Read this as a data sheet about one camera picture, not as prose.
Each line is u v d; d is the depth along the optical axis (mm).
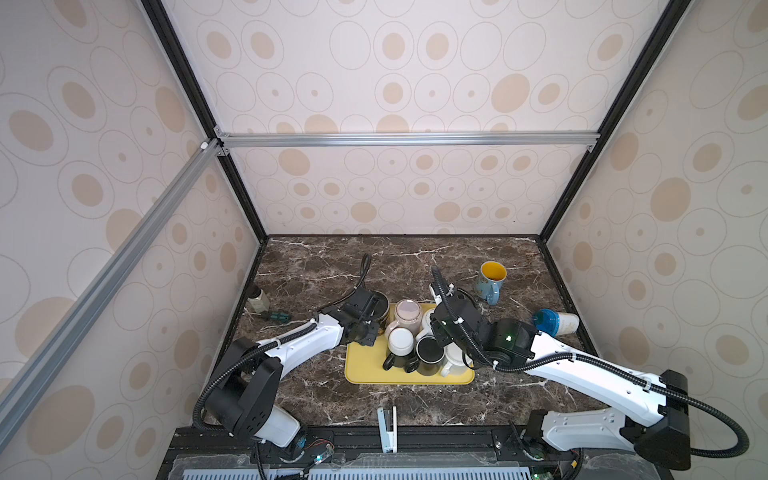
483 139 1744
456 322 505
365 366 852
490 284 944
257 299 921
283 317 942
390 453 725
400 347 806
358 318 671
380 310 892
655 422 407
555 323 876
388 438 729
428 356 790
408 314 850
